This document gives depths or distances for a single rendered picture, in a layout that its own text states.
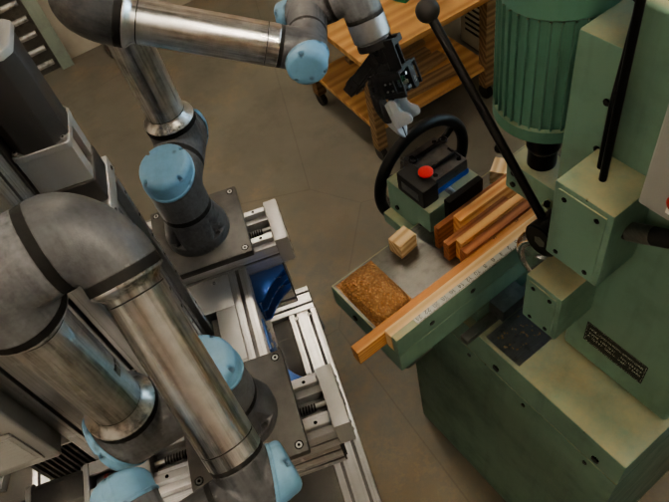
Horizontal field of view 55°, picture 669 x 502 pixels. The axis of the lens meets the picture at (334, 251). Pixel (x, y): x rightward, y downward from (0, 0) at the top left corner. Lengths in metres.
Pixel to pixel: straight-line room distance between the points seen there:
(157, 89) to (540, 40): 0.79
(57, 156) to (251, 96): 2.30
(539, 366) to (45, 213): 0.90
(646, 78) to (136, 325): 0.64
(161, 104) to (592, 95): 0.87
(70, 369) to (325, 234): 1.73
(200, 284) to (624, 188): 1.03
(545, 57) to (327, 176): 1.87
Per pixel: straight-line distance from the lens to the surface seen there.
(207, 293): 1.56
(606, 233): 0.86
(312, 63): 1.15
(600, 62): 0.90
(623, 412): 1.26
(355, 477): 1.80
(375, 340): 1.14
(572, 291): 1.03
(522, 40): 0.95
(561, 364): 1.28
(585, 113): 0.96
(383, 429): 2.08
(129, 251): 0.76
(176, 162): 1.39
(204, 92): 3.38
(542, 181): 1.17
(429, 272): 1.25
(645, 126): 0.84
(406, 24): 2.53
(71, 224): 0.76
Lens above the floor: 1.93
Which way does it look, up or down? 52 degrees down
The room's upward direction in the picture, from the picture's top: 16 degrees counter-clockwise
